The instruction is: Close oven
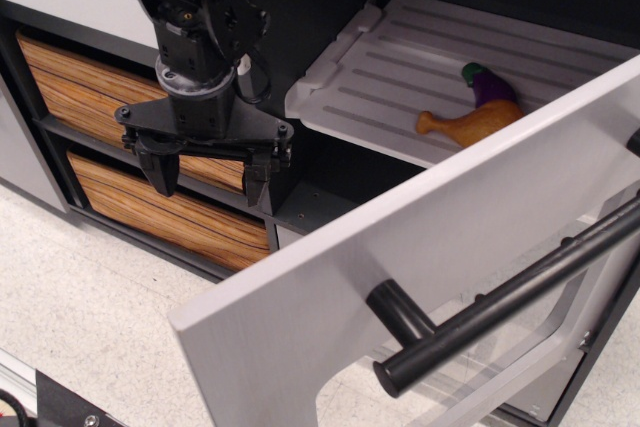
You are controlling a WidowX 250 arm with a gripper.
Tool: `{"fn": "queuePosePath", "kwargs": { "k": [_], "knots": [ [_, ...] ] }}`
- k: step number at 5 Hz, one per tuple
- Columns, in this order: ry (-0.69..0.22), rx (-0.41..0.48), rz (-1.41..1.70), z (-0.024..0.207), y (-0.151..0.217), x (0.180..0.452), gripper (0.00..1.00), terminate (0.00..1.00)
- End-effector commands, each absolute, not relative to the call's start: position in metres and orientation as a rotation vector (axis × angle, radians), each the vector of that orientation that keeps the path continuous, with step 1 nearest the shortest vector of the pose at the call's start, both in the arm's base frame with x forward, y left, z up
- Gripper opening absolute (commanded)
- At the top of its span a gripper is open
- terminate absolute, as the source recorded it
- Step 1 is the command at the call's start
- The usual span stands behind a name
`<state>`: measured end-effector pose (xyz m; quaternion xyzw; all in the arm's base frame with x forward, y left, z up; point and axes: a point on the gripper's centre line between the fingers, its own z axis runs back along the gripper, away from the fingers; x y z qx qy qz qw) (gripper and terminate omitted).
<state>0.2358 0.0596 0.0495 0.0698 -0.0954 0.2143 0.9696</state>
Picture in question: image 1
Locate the purple toy eggplant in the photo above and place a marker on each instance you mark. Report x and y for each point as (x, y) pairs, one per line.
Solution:
(486, 85)

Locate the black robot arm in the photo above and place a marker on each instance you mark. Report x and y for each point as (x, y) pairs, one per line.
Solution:
(206, 50)

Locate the upper wood grain drawer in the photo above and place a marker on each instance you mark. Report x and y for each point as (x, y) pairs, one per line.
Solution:
(83, 93)

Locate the black oven door handle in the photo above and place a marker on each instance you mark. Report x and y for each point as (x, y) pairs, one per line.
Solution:
(426, 346)

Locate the grey oven rack shelf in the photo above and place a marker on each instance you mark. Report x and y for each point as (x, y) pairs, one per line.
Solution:
(389, 64)

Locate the grey toy oven door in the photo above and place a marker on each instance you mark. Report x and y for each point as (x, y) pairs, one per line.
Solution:
(263, 343)

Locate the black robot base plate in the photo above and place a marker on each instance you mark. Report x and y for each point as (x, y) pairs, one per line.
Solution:
(59, 406)

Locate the wood grain drawer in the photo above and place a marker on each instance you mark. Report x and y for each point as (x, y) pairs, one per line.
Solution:
(229, 239)
(83, 93)

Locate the dark toy kitchen cabinet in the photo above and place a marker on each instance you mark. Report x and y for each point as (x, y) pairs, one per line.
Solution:
(87, 299)

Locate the lower wood grain drawer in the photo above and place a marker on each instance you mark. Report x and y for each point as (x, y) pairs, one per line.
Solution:
(229, 239)

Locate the toy chicken drumstick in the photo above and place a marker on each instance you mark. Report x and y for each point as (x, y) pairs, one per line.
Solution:
(473, 127)

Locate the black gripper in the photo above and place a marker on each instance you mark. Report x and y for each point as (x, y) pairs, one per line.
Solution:
(224, 127)

